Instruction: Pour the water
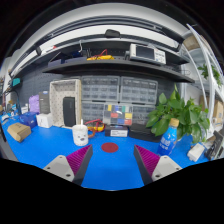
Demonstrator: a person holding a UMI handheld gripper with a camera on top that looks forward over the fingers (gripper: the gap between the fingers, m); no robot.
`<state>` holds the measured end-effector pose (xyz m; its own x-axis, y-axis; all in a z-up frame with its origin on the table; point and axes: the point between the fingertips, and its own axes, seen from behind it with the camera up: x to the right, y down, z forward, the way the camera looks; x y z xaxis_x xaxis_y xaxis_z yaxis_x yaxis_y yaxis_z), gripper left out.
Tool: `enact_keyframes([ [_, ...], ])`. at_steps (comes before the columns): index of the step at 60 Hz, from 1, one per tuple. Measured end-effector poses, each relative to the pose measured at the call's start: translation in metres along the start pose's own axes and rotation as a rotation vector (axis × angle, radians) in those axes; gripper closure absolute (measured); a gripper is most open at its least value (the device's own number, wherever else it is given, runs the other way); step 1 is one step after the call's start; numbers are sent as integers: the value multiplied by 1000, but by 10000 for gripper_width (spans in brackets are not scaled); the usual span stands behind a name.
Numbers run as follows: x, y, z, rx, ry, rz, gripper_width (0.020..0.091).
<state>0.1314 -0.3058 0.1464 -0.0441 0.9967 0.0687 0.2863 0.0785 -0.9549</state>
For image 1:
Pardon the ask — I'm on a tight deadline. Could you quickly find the white metal shelf unit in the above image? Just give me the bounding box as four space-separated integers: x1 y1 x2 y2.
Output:
180 23 224 141

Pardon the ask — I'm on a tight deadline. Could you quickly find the blue drink bottle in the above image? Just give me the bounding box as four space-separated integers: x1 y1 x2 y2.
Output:
157 117 180 157

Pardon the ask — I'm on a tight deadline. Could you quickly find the black flat case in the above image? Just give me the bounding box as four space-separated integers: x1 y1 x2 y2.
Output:
128 123 163 144

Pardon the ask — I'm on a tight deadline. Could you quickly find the yellow multimeter with red leads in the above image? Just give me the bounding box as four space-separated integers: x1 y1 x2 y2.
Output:
84 118 106 139

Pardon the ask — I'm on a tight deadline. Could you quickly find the grey drawer cabinet set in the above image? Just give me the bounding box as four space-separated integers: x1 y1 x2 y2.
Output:
80 75 159 125

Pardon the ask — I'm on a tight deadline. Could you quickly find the white oscilloscope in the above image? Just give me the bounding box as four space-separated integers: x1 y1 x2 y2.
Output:
128 43 167 66

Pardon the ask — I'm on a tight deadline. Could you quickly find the brown cardboard box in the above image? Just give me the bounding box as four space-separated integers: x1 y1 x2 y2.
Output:
6 122 32 143

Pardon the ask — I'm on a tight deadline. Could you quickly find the flat round red coaster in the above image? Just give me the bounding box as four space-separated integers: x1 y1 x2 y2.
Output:
100 142 120 154

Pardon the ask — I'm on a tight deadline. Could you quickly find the blue box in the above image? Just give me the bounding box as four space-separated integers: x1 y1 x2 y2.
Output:
19 111 38 129

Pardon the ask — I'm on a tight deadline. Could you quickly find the green potted plant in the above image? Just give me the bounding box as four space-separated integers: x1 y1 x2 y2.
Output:
145 83 211 144

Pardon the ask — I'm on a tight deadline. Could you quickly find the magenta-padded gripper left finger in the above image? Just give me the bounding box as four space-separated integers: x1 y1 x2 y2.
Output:
43 143 94 187

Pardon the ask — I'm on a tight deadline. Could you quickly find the small white box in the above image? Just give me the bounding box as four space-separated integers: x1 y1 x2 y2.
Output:
35 112 54 129

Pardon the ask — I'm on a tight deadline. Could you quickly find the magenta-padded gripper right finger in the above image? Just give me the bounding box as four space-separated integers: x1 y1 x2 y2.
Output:
133 144 183 186

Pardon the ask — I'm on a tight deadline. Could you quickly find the white mug with face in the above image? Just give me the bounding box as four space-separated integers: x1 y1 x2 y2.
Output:
71 118 90 147

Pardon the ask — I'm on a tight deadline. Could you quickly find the white perforated tray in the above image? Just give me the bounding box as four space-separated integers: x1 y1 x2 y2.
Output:
48 78 83 129

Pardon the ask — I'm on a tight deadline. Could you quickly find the colourful parts organizer box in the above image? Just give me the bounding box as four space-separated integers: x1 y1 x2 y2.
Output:
102 104 134 127

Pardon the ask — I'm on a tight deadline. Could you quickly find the black box with white label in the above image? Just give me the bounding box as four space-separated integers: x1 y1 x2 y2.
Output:
104 125 129 138

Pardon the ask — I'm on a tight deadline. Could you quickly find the black rectangular device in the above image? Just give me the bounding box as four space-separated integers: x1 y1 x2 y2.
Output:
62 96 77 128

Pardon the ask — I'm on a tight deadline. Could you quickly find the yellow red cable bundle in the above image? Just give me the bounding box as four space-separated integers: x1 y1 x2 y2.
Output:
86 48 115 62

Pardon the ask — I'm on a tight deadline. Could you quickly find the white power adapter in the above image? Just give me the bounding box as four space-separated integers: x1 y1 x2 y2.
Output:
186 142 210 163

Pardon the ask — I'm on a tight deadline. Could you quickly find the dark grey box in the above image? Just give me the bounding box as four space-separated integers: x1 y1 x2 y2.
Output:
38 90 51 115

